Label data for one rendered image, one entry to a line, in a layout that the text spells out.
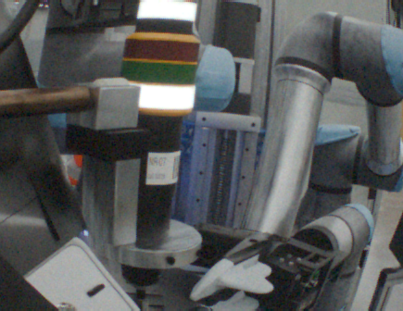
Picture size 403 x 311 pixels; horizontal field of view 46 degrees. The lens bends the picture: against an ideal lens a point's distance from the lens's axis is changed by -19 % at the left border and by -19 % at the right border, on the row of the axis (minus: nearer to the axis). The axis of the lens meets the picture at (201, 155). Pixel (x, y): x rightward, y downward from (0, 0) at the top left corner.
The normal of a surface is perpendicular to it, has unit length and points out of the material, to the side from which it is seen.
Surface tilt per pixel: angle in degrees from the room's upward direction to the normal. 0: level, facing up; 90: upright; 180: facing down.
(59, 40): 90
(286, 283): 90
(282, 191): 69
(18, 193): 50
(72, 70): 87
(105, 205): 90
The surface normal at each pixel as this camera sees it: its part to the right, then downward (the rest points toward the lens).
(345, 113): 0.26, 0.22
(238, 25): 0.00, 0.19
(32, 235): 0.61, -0.43
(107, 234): -0.63, 0.07
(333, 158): -0.44, 0.12
